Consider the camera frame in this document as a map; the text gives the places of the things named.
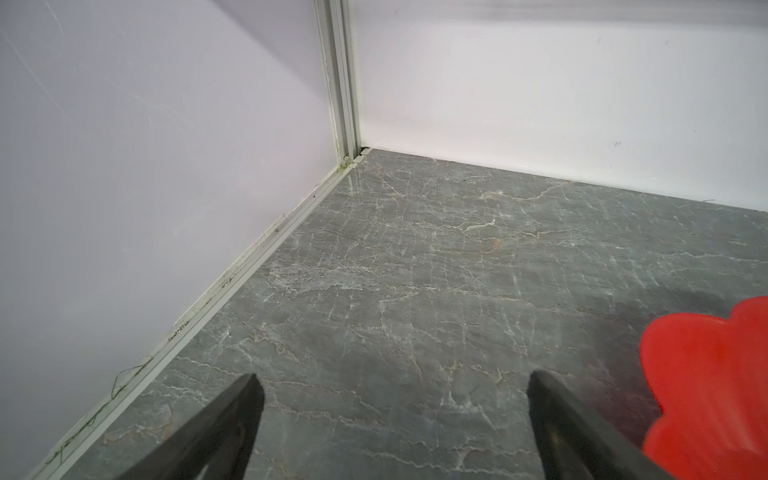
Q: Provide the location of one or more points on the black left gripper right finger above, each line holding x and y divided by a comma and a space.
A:
576, 442

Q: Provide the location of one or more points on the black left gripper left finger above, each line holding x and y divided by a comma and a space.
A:
216, 443

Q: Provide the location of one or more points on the red flower-shaped fruit bowl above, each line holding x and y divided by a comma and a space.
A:
709, 377

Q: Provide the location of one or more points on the aluminium corner frame post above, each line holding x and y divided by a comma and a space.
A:
336, 36

